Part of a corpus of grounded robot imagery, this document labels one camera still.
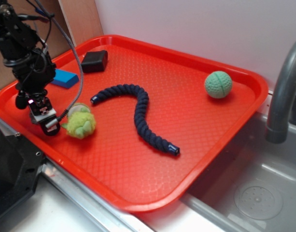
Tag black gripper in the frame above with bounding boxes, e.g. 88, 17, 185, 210
13, 48, 60, 136

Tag blue rectangular block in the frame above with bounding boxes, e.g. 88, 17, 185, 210
51, 69, 79, 89

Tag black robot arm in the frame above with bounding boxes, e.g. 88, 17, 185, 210
0, 0, 60, 136

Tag green plush toy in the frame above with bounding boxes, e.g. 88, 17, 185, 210
61, 103, 96, 139

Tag black rectangular block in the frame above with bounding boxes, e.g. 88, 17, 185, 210
81, 50, 108, 73

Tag brown cardboard panel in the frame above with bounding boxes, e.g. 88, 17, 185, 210
0, 0, 103, 90

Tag red plastic tray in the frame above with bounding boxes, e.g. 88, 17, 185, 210
0, 35, 268, 212

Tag green dimpled ball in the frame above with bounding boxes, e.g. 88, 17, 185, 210
204, 71, 233, 99

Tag grey plastic sink basin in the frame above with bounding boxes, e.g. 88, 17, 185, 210
133, 90, 296, 232

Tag grey curved faucet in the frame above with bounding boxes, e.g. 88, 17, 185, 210
265, 42, 296, 144

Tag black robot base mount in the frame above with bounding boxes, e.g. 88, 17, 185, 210
0, 126, 44, 219

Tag grey braided cable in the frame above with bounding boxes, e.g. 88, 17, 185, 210
26, 0, 85, 121

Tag dark blue twisted rope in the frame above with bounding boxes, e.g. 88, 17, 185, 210
90, 83, 181, 158

